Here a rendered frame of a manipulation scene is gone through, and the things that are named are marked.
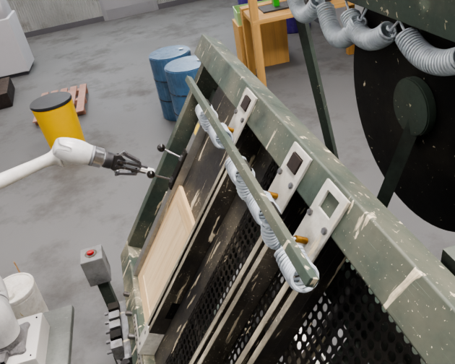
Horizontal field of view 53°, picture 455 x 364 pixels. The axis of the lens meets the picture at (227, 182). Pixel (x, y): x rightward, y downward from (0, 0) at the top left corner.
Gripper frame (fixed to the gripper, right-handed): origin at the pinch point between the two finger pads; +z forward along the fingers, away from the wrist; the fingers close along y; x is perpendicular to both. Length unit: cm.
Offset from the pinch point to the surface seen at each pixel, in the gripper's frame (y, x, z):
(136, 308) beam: 58, 29, 12
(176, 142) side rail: -9.9, -18.1, 14.4
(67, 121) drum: 120, -312, -9
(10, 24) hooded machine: 140, -707, -107
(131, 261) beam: 57, -5, 13
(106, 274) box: 74, -12, 5
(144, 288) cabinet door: 52, 20, 15
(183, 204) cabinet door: 2.2, 20.3, 14.9
